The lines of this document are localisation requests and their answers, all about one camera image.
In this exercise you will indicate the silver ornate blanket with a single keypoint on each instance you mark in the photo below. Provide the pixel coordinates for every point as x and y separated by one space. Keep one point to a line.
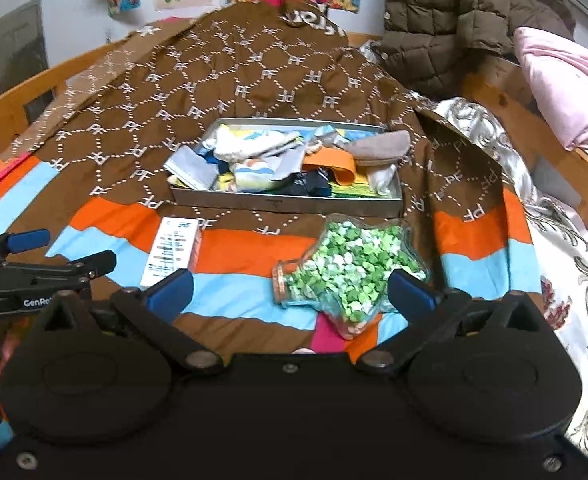
569 270

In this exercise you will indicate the white cloth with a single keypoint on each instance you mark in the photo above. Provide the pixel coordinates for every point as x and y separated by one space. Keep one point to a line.
381 177

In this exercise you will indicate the yellow patterned sock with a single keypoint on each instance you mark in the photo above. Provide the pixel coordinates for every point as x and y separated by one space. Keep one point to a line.
254 177

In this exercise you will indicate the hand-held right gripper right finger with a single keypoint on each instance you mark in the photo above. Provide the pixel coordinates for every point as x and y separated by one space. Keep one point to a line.
413 291

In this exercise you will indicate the star-shaped jar of paper stars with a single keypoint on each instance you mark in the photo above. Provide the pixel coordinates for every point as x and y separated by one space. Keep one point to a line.
354 275

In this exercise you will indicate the person's left hand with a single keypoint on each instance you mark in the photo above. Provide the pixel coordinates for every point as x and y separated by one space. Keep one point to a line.
6 357

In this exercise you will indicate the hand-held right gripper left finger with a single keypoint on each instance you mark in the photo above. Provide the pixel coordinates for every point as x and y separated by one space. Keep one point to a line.
170 290

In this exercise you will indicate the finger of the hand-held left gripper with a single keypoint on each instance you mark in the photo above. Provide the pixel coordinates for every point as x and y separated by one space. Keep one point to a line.
64 269
26 241

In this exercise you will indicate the brown puffer jacket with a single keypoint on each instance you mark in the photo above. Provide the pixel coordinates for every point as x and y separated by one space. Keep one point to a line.
454 15

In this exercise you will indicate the small white orange box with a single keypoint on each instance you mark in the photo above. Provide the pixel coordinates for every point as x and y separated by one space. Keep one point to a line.
171 250

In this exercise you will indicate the grey door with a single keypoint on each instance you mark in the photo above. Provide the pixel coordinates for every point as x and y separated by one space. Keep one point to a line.
9 55

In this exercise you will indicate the wooden bed guard rail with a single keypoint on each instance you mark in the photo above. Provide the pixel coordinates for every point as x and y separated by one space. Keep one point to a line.
24 95

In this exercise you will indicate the wooden bunk bed frame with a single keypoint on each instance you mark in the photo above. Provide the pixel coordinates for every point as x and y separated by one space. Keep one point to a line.
524 125

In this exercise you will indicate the pink blanket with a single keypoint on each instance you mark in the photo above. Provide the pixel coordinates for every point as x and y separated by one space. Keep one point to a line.
569 90

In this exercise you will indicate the grey face mask pack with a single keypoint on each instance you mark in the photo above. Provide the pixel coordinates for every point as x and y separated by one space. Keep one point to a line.
194 170

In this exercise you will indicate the taupe knitted cap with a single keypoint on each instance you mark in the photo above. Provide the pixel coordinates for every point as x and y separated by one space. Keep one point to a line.
379 149

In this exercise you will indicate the dark navy sock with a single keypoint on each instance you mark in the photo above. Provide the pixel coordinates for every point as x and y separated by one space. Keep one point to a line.
309 185

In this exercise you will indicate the white sock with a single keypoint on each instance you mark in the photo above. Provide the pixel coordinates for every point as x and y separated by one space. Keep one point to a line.
246 145

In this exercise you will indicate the shallow grey cardboard box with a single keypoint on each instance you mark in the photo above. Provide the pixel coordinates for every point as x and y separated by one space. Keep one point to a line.
274 202

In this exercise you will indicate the colourful striped blanket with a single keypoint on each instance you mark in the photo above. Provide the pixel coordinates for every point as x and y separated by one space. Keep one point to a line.
254 247

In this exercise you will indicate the brown printed duvet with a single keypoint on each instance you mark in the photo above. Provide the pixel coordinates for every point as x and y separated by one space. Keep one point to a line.
234 75

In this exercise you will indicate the orange cloth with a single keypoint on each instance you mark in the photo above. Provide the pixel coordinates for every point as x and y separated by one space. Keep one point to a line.
334 165

